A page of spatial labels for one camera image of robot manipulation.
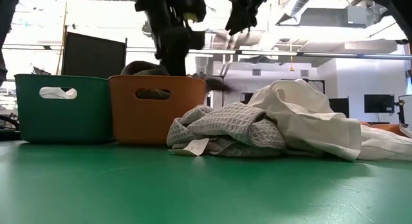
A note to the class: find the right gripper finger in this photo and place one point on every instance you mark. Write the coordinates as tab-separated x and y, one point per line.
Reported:
239	22

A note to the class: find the dark grey waffle towel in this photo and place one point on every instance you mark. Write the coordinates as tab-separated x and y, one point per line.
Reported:
141	69

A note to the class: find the charcoal grey towel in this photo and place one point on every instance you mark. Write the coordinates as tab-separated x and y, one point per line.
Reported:
219	85

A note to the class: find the light grey waffle towel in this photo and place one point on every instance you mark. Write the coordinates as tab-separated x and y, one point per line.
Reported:
225	121

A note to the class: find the white cotton towel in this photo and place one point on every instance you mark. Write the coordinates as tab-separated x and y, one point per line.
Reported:
305	121

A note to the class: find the cream waffle towel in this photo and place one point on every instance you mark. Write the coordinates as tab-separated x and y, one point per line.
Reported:
54	93

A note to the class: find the orange towel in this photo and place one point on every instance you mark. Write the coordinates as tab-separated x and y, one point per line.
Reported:
389	128

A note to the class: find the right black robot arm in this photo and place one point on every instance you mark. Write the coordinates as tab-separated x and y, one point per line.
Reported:
399	5

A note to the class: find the orange plastic basket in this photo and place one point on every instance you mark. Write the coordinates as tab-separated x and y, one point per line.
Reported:
154	121

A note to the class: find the green plastic basket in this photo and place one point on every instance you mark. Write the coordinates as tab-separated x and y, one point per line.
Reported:
64	121

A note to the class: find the black panel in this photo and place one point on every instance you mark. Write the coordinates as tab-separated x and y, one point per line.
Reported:
93	56

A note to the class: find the black computer monitor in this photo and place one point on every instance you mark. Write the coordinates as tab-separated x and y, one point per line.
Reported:
339	107
379	103

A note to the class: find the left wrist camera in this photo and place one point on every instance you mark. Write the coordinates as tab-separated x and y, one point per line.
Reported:
193	5

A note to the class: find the silver overhead rail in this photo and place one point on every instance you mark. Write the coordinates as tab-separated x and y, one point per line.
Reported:
273	52

